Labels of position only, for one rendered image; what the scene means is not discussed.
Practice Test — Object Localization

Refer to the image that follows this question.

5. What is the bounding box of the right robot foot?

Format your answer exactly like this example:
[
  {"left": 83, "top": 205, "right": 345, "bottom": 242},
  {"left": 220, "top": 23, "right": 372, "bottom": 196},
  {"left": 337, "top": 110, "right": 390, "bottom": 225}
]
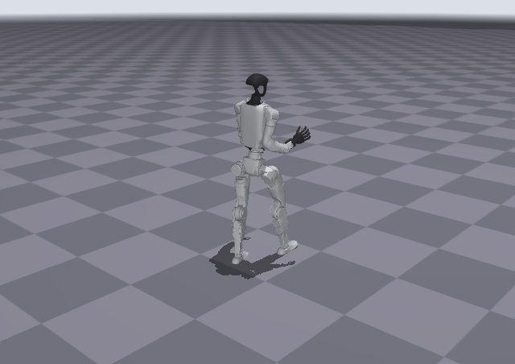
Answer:
[{"left": 277, "top": 240, "right": 298, "bottom": 255}]

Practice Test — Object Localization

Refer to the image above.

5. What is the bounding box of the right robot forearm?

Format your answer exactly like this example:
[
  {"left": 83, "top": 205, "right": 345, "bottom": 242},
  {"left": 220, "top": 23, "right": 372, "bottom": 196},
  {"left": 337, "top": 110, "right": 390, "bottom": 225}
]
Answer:
[{"left": 267, "top": 139, "right": 294, "bottom": 153}]

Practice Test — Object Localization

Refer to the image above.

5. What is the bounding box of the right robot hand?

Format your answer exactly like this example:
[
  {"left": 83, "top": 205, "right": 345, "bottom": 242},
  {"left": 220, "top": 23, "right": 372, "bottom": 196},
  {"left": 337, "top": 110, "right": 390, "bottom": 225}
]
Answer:
[{"left": 284, "top": 126, "right": 311, "bottom": 148}]

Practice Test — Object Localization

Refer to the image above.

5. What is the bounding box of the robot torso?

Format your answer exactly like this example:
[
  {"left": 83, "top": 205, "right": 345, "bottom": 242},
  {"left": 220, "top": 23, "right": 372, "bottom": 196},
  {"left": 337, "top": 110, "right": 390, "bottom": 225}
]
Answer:
[{"left": 240, "top": 97, "right": 271, "bottom": 177}]

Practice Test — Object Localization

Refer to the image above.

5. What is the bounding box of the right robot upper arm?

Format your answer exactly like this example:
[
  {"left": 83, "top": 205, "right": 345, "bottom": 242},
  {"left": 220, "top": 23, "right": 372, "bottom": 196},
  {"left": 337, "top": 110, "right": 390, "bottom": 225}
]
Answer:
[{"left": 262, "top": 107, "right": 279, "bottom": 149}]

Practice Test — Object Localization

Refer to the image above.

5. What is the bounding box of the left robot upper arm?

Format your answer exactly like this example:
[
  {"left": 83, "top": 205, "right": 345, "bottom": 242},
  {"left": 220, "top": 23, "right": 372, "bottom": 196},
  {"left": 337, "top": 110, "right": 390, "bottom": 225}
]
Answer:
[{"left": 234, "top": 101, "right": 243, "bottom": 132}]

